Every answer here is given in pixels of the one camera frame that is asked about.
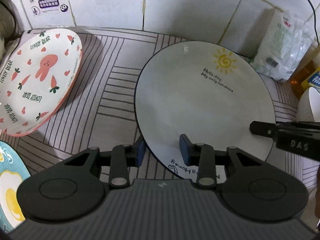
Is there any white sun plate black rim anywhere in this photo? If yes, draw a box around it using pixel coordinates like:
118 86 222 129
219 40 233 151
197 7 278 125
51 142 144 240
135 41 276 180

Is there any white ribbed bowl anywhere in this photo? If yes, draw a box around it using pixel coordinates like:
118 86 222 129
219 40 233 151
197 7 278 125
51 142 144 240
296 87 320 122

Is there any yellow label cooking wine bottle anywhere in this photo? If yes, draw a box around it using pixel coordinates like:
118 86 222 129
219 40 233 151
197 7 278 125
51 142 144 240
290 60 320 99

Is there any blue fried egg plate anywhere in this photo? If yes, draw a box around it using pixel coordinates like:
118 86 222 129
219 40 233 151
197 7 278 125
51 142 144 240
0 141 30 233

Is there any white plastic salt bag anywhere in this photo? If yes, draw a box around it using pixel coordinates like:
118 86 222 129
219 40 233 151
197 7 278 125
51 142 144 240
251 10 315 82

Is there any pink rabbit carrot plate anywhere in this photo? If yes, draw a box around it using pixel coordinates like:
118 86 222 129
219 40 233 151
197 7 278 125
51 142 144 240
1 28 83 137

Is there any white box purple label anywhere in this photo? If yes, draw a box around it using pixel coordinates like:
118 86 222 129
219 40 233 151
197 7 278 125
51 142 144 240
21 0 74 29

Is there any black power cable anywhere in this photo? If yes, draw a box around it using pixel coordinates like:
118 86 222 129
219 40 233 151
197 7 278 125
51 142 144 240
301 0 318 41

